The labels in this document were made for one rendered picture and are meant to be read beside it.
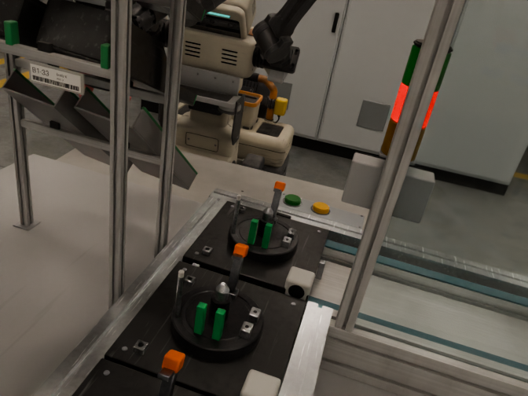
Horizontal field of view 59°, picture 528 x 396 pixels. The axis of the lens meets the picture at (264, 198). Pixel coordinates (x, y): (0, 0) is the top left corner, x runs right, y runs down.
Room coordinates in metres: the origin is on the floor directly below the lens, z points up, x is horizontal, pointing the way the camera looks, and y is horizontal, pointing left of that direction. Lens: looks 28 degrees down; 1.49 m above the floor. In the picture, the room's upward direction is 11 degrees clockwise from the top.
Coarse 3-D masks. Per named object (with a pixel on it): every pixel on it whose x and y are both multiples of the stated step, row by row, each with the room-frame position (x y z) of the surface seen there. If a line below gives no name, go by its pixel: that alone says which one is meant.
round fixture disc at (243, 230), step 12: (252, 216) 0.85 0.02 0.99; (240, 228) 0.80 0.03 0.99; (276, 228) 0.82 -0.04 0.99; (288, 228) 0.83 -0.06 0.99; (228, 240) 0.77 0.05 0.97; (240, 240) 0.75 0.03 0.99; (276, 240) 0.78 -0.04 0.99; (252, 252) 0.73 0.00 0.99; (264, 252) 0.73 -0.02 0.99; (276, 252) 0.74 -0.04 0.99; (288, 252) 0.75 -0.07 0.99
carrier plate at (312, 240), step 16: (224, 208) 0.90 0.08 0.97; (208, 224) 0.82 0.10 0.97; (224, 224) 0.83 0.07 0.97; (288, 224) 0.88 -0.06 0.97; (304, 224) 0.89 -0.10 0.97; (208, 240) 0.76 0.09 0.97; (224, 240) 0.77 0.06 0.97; (304, 240) 0.83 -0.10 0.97; (320, 240) 0.84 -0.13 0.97; (192, 256) 0.70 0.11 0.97; (208, 256) 0.71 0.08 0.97; (224, 256) 0.72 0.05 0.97; (304, 256) 0.77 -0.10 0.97; (320, 256) 0.78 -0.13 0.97; (224, 272) 0.68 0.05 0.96; (240, 272) 0.68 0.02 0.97; (256, 272) 0.69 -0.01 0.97; (272, 272) 0.70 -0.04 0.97; (288, 272) 0.71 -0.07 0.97; (272, 288) 0.67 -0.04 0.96
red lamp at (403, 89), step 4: (404, 84) 0.64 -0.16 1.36; (400, 88) 0.64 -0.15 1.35; (404, 88) 0.63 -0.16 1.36; (400, 92) 0.64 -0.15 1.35; (404, 92) 0.63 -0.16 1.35; (400, 96) 0.63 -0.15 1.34; (404, 96) 0.63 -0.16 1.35; (396, 100) 0.64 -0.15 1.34; (400, 100) 0.63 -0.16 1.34; (404, 100) 0.63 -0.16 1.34; (396, 104) 0.64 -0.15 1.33; (400, 104) 0.63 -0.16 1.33; (396, 108) 0.63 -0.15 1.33; (400, 108) 0.63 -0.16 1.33; (392, 112) 0.64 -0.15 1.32; (396, 112) 0.63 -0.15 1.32; (400, 112) 0.63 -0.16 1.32; (392, 116) 0.64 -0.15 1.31; (396, 116) 0.63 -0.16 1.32; (396, 120) 0.63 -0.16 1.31
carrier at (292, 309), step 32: (160, 288) 0.60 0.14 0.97; (192, 288) 0.62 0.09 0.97; (224, 288) 0.54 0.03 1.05; (256, 288) 0.65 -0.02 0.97; (160, 320) 0.53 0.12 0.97; (192, 320) 0.52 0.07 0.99; (224, 320) 0.50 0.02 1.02; (256, 320) 0.54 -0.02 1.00; (288, 320) 0.58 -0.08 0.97; (128, 352) 0.46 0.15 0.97; (160, 352) 0.47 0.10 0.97; (192, 352) 0.48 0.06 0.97; (224, 352) 0.48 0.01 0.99; (256, 352) 0.50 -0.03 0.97; (288, 352) 0.51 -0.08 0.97; (192, 384) 0.43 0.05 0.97; (224, 384) 0.44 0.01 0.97; (256, 384) 0.43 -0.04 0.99
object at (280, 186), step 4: (276, 184) 0.86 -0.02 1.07; (280, 184) 0.86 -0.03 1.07; (284, 184) 0.86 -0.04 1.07; (276, 188) 0.86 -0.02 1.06; (280, 188) 0.86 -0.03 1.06; (284, 188) 0.87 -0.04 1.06; (276, 192) 0.86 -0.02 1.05; (280, 192) 0.86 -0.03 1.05; (276, 196) 0.86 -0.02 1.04; (280, 196) 0.86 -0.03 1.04; (276, 200) 0.85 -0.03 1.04; (272, 204) 0.85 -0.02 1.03; (276, 204) 0.85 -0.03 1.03; (272, 208) 0.85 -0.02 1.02; (276, 208) 0.85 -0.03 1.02; (276, 212) 0.84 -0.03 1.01
